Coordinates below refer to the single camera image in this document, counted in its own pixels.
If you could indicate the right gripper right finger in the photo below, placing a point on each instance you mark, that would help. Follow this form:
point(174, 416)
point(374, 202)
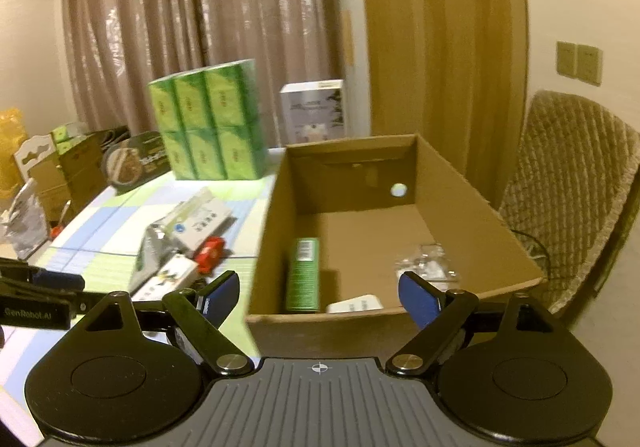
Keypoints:
point(440, 317)

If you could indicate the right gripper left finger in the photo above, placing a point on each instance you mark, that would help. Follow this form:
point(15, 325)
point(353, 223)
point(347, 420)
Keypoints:
point(197, 316)

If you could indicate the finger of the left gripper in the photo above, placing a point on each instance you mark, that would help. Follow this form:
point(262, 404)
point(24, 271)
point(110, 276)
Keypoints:
point(33, 275)
point(86, 301)

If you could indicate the white blue ointment box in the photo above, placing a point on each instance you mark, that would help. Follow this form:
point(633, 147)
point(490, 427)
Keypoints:
point(178, 272)

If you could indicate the white item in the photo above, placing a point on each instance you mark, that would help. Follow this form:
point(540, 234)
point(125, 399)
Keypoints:
point(431, 263)

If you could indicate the red candy wrapper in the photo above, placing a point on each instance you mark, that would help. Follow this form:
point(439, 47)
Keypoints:
point(209, 255)

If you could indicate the white power adapter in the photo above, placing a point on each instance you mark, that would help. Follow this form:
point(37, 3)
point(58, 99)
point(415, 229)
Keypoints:
point(365, 302)

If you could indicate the silver green foil pouch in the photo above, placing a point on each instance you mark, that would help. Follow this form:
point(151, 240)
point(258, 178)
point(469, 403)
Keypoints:
point(153, 253)

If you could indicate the white green tablets box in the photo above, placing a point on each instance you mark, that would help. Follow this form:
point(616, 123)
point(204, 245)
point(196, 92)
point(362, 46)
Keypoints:
point(188, 225)

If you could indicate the green white medicine box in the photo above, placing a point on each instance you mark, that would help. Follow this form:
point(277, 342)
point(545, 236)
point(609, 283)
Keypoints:
point(302, 291)

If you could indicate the silver foil bag at edge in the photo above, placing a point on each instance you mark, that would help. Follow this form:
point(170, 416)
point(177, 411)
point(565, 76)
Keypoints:
point(24, 225)

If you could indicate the brown cardboard boxes stack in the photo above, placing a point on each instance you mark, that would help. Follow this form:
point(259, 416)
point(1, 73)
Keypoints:
point(72, 173)

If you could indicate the white cardboard hanger card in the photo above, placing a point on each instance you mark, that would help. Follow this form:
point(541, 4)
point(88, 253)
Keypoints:
point(33, 151)

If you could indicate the small green boxes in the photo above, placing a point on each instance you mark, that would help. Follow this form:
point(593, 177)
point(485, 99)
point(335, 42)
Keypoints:
point(69, 135)

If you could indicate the yellow plastic bag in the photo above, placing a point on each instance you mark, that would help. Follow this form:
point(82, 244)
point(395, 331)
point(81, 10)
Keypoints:
point(12, 135)

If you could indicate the large cardboard box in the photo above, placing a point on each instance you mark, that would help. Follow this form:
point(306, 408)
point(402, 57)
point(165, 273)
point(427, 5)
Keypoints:
point(371, 202)

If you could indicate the dark oval food tray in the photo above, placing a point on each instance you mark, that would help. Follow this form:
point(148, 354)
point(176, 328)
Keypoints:
point(135, 161)

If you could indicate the green tissue multipack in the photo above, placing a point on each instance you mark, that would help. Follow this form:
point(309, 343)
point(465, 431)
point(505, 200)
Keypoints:
point(209, 120)

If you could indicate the white humidifier box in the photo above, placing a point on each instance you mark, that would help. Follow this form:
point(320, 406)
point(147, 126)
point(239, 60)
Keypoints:
point(313, 111)

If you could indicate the brown curtain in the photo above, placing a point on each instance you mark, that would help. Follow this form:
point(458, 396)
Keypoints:
point(115, 48)

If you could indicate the wooden door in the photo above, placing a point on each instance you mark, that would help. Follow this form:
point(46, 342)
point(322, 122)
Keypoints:
point(455, 72)

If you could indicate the red handled tool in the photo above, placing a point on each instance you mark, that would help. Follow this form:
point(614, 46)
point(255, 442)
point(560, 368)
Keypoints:
point(59, 226)

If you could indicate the wall switch plates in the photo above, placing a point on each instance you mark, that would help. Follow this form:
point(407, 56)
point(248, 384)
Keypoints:
point(579, 61)

